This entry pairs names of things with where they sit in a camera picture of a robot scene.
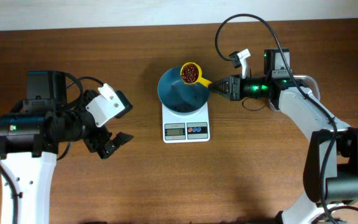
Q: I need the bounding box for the yellow measuring scoop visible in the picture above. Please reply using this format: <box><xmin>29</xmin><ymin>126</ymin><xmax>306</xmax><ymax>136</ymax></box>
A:
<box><xmin>180</xmin><ymin>62</ymin><xmax>212</xmax><ymax>88</ymax></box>

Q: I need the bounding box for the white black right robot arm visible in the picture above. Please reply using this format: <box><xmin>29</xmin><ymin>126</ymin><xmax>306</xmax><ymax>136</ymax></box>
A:
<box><xmin>209</xmin><ymin>49</ymin><xmax>358</xmax><ymax>223</ymax></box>

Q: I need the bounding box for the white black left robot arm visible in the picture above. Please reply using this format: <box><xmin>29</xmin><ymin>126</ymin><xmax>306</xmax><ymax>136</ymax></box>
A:
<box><xmin>0</xmin><ymin>70</ymin><xmax>133</xmax><ymax>223</ymax></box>

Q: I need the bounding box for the teal plastic bowl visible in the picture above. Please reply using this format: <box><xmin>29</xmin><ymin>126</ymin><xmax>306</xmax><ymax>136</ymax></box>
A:
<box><xmin>157</xmin><ymin>66</ymin><xmax>210</xmax><ymax>113</ymax></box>

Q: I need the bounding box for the white digital kitchen scale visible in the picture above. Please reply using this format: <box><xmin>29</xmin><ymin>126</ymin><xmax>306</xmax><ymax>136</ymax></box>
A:
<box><xmin>162</xmin><ymin>103</ymin><xmax>211</xmax><ymax>144</ymax></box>

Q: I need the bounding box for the clear container of red beans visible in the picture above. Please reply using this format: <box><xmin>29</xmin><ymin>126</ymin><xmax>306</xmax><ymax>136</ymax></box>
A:
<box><xmin>294</xmin><ymin>75</ymin><xmax>321</xmax><ymax>101</ymax></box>

